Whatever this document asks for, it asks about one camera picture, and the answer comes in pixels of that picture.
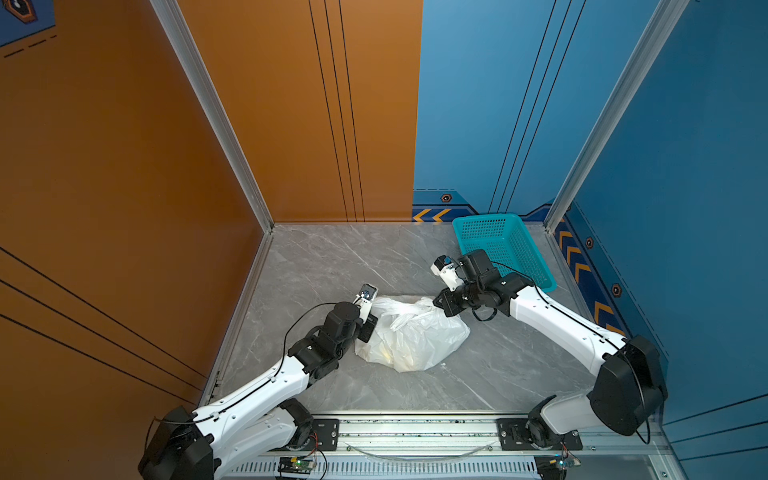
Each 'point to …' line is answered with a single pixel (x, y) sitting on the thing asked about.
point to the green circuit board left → (295, 465)
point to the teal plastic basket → (509, 244)
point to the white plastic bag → (410, 333)
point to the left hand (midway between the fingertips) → (370, 301)
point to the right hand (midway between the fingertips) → (436, 300)
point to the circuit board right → (560, 464)
